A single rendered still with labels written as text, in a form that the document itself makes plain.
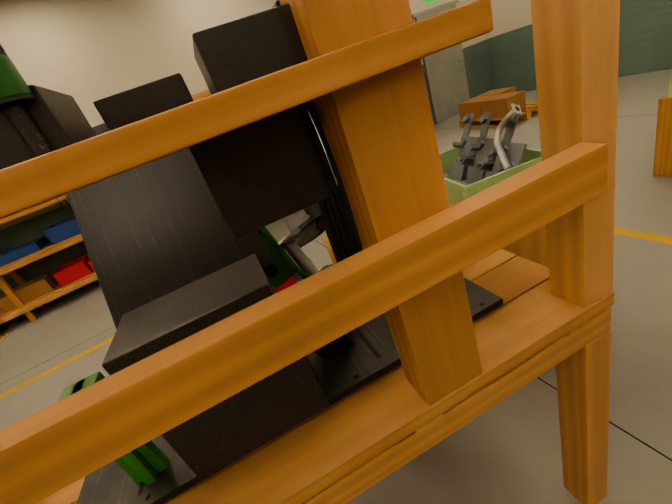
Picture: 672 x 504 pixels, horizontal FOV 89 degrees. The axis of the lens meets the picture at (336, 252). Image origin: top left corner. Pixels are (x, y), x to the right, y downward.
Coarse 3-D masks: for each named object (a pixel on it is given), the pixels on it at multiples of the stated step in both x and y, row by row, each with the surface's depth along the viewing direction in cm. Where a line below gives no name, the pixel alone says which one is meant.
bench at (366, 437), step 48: (528, 288) 91; (480, 336) 82; (528, 336) 77; (576, 336) 81; (384, 384) 79; (480, 384) 73; (576, 384) 93; (288, 432) 76; (336, 432) 72; (384, 432) 69; (432, 432) 73; (576, 432) 102; (240, 480) 70; (288, 480) 66; (336, 480) 67; (576, 480) 114
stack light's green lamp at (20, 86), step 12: (0, 60) 35; (0, 72) 35; (12, 72) 36; (0, 84) 35; (12, 84) 35; (24, 84) 37; (0, 96) 35; (12, 96) 35; (24, 96) 36; (0, 108) 37
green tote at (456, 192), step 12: (444, 156) 200; (456, 156) 202; (528, 156) 160; (540, 156) 146; (444, 168) 203; (516, 168) 145; (444, 180) 161; (480, 180) 145; (492, 180) 145; (456, 192) 154; (468, 192) 145
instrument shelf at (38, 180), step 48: (480, 0) 43; (384, 48) 41; (432, 48) 43; (240, 96) 37; (288, 96) 39; (96, 144) 34; (144, 144) 35; (192, 144) 37; (0, 192) 32; (48, 192) 34
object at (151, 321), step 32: (256, 256) 76; (192, 288) 71; (224, 288) 66; (256, 288) 61; (128, 320) 68; (160, 320) 63; (192, 320) 59; (128, 352) 57; (256, 384) 67; (288, 384) 70; (320, 384) 75; (224, 416) 67; (256, 416) 70; (288, 416) 73; (192, 448) 67; (224, 448) 69; (256, 448) 72
